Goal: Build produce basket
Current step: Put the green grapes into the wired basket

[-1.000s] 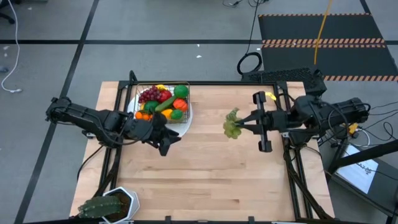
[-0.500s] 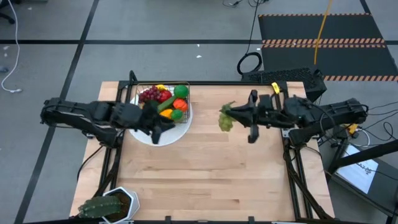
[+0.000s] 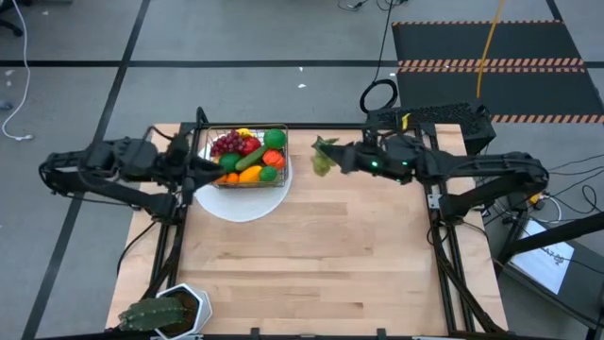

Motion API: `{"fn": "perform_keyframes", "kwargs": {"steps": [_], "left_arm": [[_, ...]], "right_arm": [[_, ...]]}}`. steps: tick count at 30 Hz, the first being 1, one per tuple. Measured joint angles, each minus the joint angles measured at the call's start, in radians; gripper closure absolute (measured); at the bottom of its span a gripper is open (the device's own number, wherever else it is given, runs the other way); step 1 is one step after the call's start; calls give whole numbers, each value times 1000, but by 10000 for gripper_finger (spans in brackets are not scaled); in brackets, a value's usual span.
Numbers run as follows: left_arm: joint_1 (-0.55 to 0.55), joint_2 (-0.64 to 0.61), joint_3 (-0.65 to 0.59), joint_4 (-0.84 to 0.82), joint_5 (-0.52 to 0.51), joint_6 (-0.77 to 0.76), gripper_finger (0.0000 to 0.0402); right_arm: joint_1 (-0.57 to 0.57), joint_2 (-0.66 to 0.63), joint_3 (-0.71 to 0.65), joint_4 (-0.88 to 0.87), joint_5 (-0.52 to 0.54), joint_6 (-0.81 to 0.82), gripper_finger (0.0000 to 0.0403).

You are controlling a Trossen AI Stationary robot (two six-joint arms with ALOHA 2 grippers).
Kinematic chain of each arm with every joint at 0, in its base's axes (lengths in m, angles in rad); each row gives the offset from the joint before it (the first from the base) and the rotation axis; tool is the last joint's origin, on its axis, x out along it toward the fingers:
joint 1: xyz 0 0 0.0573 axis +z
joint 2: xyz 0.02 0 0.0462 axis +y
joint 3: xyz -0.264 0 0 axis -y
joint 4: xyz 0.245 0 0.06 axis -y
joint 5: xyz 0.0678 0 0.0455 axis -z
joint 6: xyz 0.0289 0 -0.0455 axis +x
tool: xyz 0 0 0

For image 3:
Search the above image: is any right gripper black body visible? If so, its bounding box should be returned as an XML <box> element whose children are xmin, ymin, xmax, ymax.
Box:
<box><xmin>352</xmin><ymin>133</ymin><xmax>428</xmax><ymax>185</ymax></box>

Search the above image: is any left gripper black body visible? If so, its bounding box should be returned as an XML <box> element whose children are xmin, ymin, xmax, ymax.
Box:
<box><xmin>158</xmin><ymin>133</ymin><xmax>202</xmax><ymax>188</ymax></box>

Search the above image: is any green grape bunch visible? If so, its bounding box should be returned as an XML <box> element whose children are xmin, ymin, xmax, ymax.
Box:
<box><xmin>310</xmin><ymin>135</ymin><xmax>342</xmax><ymax>179</ymax></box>

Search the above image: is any red grape bunch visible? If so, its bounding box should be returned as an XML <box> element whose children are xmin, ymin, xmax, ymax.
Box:
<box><xmin>210</xmin><ymin>129</ymin><xmax>246</xmax><ymax>159</ymax></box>

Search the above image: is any yellow orange mango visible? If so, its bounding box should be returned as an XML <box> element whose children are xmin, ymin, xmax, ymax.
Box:
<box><xmin>238</xmin><ymin>164</ymin><xmax>264</xmax><ymax>184</ymax></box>

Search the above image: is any green cucumber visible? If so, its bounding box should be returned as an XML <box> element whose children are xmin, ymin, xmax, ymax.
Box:
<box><xmin>234</xmin><ymin>144</ymin><xmax>270</xmax><ymax>172</ymax></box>

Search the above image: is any red tomato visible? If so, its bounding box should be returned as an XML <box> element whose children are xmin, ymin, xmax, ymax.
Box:
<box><xmin>241</xmin><ymin>136</ymin><xmax>262</xmax><ymax>157</ymax></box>

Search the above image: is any orange bell pepper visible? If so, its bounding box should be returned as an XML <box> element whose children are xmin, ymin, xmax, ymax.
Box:
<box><xmin>261</xmin><ymin>148</ymin><xmax>287</xmax><ymax>172</ymax></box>

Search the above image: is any white round plate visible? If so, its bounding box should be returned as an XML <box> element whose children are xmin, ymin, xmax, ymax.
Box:
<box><xmin>192</xmin><ymin>135</ymin><xmax>294</xmax><ymax>223</ymax></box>

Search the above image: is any black perforated panel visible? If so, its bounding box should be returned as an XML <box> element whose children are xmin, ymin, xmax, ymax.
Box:
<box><xmin>365</xmin><ymin>102</ymin><xmax>497</xmax><ymax>156</ymax></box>

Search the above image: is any white faceted plant pot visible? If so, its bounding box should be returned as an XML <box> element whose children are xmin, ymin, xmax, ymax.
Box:
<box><xmin>154</xmin><ymin>282</ymin><xmax>213</xmax><ymax>340</ymax></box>

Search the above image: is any green cactus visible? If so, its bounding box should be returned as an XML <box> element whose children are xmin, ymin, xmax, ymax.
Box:
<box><xmin>117</xmin><ymin>296</ymin><xmax>190</xmax><ymax>332</ymax></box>

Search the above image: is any black orange-striped floor mat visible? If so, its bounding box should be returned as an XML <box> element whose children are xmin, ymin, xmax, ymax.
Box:
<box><xmin>391</xmin><ymin>19</ymin><xmax>604</xmax><ymax>125</ymax></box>

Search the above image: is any black stand beam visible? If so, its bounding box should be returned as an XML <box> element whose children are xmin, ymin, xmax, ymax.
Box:
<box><xmin>495</xmin><ymin>212</ymin><xmax>604</xmax><ymax>265</ymax></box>

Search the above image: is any white paper sheet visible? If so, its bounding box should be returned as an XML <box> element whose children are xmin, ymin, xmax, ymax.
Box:
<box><xmin>509</xmin><ymin>219</ymin><xmax>576</xmax><ymax>295</ymax></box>

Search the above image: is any black chair base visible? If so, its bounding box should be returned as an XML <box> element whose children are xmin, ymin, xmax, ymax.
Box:
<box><xmin>0</xmin><ymin>0</ymin><xmax>25</xmax><ymax>38</ymax></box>

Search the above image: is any black metal table frame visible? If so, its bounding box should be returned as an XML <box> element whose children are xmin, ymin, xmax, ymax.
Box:
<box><xmin>123</xmin><ymin>106</ymin><xmax>509</xmax><ymax>340</ymax></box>

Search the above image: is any black wire basket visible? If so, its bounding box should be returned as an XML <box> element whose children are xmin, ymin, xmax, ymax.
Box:
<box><xmin>206</xmin><ymin>123</ymin><xmax>290</xmax><ymax>189</ymax></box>

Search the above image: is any black floor cable with loop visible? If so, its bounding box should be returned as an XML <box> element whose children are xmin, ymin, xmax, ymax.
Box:
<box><xmin>359</xmin><ymin>0</ymin><xmax>400</xmax><ymax>114</ymax></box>

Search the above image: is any yellow hanging cable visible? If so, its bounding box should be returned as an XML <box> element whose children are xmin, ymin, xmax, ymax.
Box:
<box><xmin>475</xmin><ymin>0</ymin><xmax>506</xmax><ymax>99</ymax></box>

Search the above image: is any white floor cable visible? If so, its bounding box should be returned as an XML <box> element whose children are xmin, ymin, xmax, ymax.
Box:
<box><xmin>0</xmin><ymin>0</ymin><xmax>35</xmax><ymax>143</ymax></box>

